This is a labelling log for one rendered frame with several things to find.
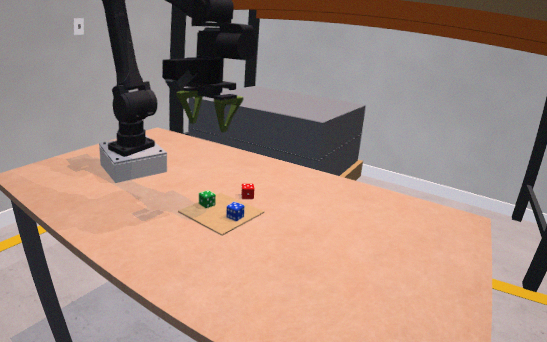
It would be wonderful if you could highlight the red die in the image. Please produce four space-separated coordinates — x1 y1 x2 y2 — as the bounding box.
241 184 254 199

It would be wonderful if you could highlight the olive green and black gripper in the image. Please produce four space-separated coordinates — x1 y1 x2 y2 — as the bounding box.
176 56 243 132

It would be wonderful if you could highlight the blue die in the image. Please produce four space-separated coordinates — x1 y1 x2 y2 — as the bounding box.
226 202 245 221

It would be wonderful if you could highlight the green die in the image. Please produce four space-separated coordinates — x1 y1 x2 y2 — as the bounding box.
199 190 216 208

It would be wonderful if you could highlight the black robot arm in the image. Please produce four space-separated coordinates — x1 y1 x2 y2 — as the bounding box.
102 0 257 157

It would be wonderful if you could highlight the tan flat mat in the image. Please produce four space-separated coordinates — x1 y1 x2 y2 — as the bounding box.
178 193 265 236

